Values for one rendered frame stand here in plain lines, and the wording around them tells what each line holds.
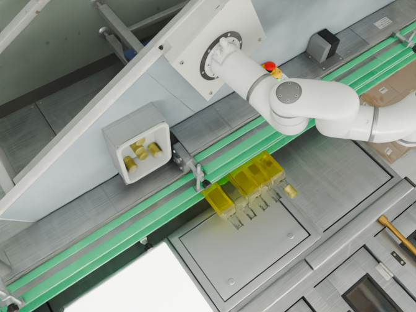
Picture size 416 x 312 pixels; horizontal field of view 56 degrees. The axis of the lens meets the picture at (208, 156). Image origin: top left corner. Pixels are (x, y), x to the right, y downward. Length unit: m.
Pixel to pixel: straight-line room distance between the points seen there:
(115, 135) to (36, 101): 0.85
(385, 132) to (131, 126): 0.67
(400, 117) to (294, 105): 0.24
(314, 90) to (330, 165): 0.86
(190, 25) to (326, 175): 0.94
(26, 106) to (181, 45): 1.11
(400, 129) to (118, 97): 0.71
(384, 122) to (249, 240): 0.72
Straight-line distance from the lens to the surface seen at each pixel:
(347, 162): 1.78
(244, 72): 1.04
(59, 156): 1.19
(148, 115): 1.18
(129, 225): 1.34
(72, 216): 1.37
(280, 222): 1.54
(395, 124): 0.98
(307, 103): 0.91
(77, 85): 1.95
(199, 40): 1.03
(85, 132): 1.15
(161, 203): 1.36
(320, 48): 1.60
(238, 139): 1.37
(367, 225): 1.64
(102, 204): 1.36
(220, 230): 1.49
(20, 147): 1.83
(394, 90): 5.36
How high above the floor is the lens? 1.43
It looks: 23 degrees down
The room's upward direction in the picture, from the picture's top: 140 degrees clockwise
